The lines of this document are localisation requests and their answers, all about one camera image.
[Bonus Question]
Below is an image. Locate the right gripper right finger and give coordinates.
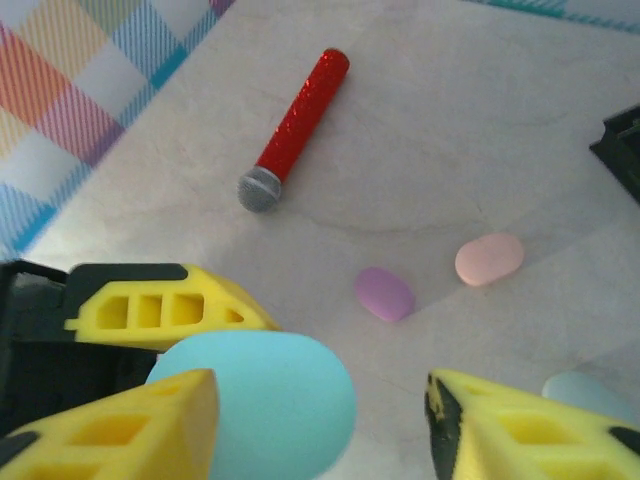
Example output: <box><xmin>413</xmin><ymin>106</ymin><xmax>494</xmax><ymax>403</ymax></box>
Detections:
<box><xmin>423</xmin><ymin>368</ymin><xmax>640</xmax><ymax>480</ymax></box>

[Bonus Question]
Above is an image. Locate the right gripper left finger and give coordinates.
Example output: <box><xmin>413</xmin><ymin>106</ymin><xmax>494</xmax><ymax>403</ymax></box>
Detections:
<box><xmin>0</xmin><ymin>368</ymin><xmax>221</xmax><ymax>480</ymax></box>

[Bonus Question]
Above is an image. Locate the mint green earbud charging case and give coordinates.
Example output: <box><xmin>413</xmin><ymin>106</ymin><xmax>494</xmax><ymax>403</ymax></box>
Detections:
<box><xmin>542</xmin><ymin>370</ymin><xmax>639</xmax><ymax>426</ymax></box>

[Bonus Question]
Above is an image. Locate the blue earbud charging case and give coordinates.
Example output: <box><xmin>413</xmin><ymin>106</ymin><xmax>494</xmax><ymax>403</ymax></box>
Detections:
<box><xmin>144</xmin><ymin>329</ymin><xmax>359</xmax><ymax>480</ymax></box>

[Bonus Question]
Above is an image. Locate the purple earbud charging case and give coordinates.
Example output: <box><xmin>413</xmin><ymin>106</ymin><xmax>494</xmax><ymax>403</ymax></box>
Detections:
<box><xmin>353</xmin><ymin>266</ymin><xmax>417</xmax><ymax>324</ymax></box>

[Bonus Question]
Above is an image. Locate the pink earbud charging case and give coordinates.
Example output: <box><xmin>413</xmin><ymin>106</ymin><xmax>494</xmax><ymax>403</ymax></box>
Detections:
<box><xmin>454</xmin><ymin>232</ymin><xmax>526</xmax><ymax>288</ymax></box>

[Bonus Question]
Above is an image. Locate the red glitter toy microphone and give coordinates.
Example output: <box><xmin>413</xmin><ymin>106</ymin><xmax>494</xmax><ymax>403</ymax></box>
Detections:
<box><xmin>236</xmin><ymin>47</ymin><xmax>351</xmax><ymax>214</ymax></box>

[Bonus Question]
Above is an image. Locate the black and white chessboard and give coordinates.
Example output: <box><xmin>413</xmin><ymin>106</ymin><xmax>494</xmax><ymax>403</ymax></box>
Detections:
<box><xmin>589</xmin><ymin>104</ymin><xmax>640</xmax><ymax>206</ymax></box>

